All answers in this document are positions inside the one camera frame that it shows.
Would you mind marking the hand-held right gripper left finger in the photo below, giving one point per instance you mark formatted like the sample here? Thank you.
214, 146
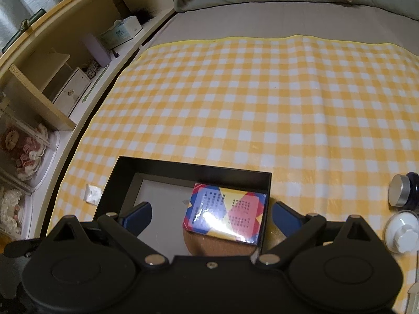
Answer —
141, 216

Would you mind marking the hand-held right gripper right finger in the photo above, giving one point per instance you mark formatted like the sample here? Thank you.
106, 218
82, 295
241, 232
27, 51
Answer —
284, 217

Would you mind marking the colourful patterned card box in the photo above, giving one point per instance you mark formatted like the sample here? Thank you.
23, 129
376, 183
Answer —
226, 212

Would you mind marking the black box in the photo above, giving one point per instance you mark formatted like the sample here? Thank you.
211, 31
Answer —
196, 170

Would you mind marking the dark blue silver-lidded jar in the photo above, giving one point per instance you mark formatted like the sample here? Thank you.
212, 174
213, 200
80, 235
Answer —
401, 191

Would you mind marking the white suction cup knob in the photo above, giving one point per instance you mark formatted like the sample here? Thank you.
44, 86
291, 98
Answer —
404, 235

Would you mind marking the small white packet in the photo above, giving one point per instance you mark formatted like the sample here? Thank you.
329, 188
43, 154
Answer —
92, 194

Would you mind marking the round cork coaster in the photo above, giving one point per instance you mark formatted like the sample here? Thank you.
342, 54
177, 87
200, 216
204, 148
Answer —
212, 248

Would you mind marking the yellow white checked mat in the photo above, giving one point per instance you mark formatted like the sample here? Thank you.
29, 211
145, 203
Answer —
229, 104

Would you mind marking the white frilly doll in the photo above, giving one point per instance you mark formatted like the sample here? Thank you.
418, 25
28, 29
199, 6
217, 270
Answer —
11, 209

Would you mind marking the red white doll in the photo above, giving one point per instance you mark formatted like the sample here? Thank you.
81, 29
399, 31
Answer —
26, 150

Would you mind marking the green thin stick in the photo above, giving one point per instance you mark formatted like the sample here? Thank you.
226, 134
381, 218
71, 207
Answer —
95, 84

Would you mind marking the white small drawer box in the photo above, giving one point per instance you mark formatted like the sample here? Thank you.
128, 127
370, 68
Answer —
70, 91

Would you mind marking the wooden shelf unit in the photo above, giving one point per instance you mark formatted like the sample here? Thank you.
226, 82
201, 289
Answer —
36, 104

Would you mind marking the pale purple box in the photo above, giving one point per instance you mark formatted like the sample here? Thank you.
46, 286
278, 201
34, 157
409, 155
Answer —
96, 50

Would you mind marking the white tissue box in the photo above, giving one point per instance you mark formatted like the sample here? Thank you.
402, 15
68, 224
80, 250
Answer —
122, 32

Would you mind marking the grey bed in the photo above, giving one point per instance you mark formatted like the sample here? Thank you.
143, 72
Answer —
262, 23

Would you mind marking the black furry object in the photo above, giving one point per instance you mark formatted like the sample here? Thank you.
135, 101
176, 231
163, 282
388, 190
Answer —
144, 14

